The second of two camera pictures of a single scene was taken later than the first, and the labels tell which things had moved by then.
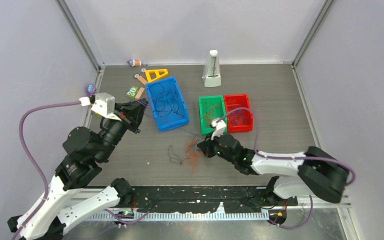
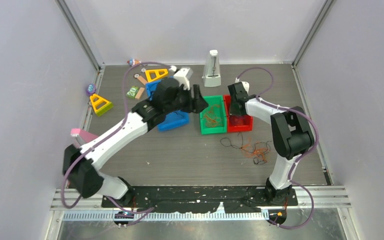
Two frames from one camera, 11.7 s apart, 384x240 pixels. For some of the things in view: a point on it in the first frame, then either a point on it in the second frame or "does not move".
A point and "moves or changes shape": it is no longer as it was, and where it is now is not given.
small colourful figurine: (133, 62) does not move
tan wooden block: (139, 93) does not move
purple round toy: (91, 89) does not move
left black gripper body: (127, 117) -> (183, 101)
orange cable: (210, 115) does not move
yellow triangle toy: (152, 74) does not move
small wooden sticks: (140, 78) does not move
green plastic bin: (212, 107) does not move
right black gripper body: (213, 148) -> (233, 110)
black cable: (174, 158) -> (254, 148)
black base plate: (206, 199) does not move
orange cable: (193, 155) moves or changes shape
